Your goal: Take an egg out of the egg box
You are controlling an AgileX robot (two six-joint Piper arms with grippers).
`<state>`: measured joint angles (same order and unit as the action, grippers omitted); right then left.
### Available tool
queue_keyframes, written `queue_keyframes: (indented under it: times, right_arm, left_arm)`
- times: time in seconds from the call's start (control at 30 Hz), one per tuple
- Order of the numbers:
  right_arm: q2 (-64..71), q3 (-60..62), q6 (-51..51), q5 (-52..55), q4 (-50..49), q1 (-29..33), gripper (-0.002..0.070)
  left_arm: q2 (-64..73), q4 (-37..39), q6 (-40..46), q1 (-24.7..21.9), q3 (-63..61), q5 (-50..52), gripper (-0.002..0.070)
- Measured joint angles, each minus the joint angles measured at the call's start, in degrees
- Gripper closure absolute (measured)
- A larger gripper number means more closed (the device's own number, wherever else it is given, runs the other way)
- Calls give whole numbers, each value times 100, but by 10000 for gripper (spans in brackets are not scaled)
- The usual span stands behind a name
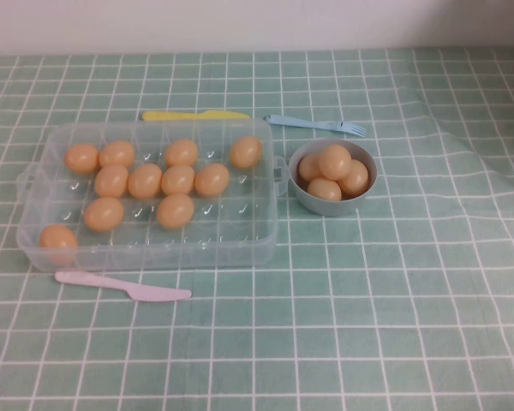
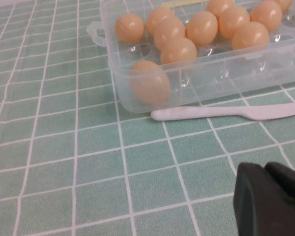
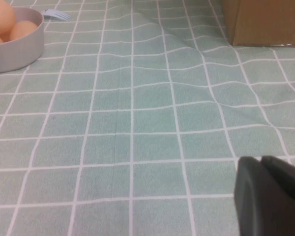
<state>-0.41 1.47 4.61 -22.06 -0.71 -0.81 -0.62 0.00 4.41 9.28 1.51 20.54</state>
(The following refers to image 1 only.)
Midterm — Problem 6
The beige plastic egg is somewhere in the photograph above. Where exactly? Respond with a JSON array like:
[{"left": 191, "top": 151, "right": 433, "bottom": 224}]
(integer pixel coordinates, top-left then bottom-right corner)
[
  {"left": 164, "top": 138, "right": 200, "bottom": 168},
  {"left": 94, "top": 164, "right": 130, "bottom": 199},
  {"left": 298, "top": 153, "right": 322, "bottom": 182},
  {"left": 307, "top": 177, "right": 343, "bottom": 202},
  {"left": 318, "top": 144, "right": 353, "bottom": 181},
  {"left": 83, "top": 196, "right": 125, "bottom": 233},
  {"left": 99, "top": 140, "right": 136, "bottom": 169},
  {"left": 127, "top": 164, "right": 164, "bottom": 200},
  {"left": 160, "top": 164, "right": 196, "bottom": 196},
  {"left": 64, "top": 144, "right": 99, "bottom": 175},
  {"left": 194, "top": 163, "right": 230, "bottom": 198},
  {"left": 229, "top": 135, "right": 264, "bottom": 169},
  {"left": 39, "top": 224, "right": 79, "bottom": 265},
  {"left": 338, "top": 159, "right": 370, "bottom": 197},
  {"left": 156, "top": 193, "right": 195, "bottom": 229}
]

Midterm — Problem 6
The transparent plastic egg box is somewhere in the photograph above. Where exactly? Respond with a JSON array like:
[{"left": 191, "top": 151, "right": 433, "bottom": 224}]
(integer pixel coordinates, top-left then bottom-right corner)
[{"left": 15, "top": 117, "right": 289, "bottom": 274}]

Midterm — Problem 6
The pink plastic knife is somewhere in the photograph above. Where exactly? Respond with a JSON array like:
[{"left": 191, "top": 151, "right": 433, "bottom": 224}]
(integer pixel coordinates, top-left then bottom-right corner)
[{"left": 54, "top": 270, "right": 193, "bottom": 303}]

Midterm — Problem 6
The yellow plastic knife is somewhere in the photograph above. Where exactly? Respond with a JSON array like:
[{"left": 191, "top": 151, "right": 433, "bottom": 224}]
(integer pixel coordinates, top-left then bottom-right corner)
[{"left": 141, "top": 110, "right": 250, "bottom": 123}]

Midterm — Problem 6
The grey-blue round bowl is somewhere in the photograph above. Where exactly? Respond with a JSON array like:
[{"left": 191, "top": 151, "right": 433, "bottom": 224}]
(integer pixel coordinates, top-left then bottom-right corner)
[{"left": 288, "top": 138, "right": 378, "bottom": 217}]

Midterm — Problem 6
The green checked tablecloth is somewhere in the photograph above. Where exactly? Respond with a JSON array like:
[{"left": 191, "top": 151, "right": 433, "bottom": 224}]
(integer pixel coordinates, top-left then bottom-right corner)
[{"left": 0, "top": 45, "right": 514, "bottom": 411}]

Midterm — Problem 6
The blue plastic fork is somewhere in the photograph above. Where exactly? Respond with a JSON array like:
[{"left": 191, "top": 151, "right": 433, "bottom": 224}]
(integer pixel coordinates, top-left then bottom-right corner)
[{"left": 263, "top": 114, "right": 368, "bottom": 138}]

